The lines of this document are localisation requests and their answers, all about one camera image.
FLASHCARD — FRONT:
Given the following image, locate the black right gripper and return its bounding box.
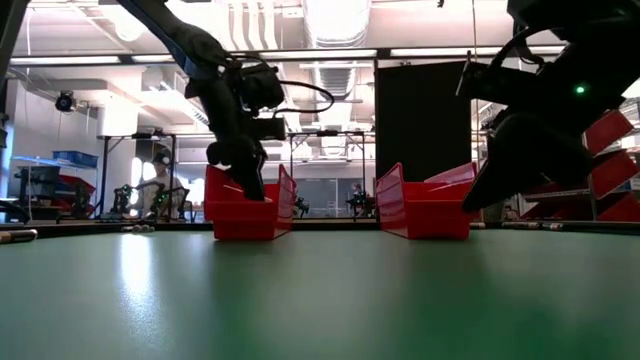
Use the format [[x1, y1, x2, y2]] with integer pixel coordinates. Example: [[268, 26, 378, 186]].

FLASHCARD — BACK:
[[462, 29, 640, 214]]

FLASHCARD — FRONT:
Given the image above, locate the red plastic bin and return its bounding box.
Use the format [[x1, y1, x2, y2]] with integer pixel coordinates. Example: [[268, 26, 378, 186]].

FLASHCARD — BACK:
[[203, 163, 297, 242], [374, 162, 480, 240]]

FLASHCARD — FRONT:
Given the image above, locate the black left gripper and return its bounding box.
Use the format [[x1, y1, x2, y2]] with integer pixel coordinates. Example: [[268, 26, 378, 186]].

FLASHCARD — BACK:
[[183, 63, 288, 202]]

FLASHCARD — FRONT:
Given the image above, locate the red shelf bin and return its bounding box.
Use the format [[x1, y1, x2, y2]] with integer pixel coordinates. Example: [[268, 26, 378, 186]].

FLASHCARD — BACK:
[[519, 199, 597, 222], [522, 179, 594, 201], [589, 149, 640, 199], [597, 192, 640, 223], [583, 109, 635, 156]]

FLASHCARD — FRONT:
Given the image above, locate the black ceiling spotlight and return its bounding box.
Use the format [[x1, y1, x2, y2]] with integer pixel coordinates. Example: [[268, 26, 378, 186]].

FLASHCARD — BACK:
[[54, 89, 77, 114]]

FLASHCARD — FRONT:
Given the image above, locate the green table mat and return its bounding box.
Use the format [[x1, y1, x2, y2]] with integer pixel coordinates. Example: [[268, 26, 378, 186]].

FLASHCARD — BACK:
[[0, 228, 640, 360]]

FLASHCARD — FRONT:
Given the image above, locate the black aluminium table frame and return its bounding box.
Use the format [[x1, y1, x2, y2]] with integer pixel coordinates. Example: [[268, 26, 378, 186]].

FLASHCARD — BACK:
[[0, 218, 640, 239]]

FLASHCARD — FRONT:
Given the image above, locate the black partition panel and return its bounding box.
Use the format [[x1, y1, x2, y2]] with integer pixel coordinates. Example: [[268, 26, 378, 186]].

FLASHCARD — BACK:
[[374, 60, 472, 182]]

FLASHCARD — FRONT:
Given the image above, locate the blue storage bin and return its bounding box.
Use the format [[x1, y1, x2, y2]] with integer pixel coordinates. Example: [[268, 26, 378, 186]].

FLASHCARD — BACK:
[[52, 150, 99, 169]]

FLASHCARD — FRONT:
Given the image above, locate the silver ventilation duct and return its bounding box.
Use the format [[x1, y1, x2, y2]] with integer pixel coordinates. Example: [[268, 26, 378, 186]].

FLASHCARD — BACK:
[[301, 0, 374, 161]]

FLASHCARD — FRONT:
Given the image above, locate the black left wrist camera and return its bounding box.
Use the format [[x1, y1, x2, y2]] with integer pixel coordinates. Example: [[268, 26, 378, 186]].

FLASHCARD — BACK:
[[238, 63, 286, 112]]

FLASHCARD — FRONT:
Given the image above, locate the dark utility cart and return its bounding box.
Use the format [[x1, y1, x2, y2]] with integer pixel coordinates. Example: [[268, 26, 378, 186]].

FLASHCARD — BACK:
[[12, 155, 101, 224]]

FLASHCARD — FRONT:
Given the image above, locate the black station frame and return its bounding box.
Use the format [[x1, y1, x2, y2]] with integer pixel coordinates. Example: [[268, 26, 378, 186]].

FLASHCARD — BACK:
[[287, 128, 369, 221], [97, 130, 177, 222]]

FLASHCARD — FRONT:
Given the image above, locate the wire shelf rack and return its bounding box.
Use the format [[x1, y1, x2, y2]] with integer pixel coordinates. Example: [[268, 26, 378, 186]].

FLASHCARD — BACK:
[[509, 97, 640, 223]]

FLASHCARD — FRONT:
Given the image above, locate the person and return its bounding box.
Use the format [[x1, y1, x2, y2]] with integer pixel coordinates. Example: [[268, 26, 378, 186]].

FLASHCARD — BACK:
[[130, 148, 187, 221]]

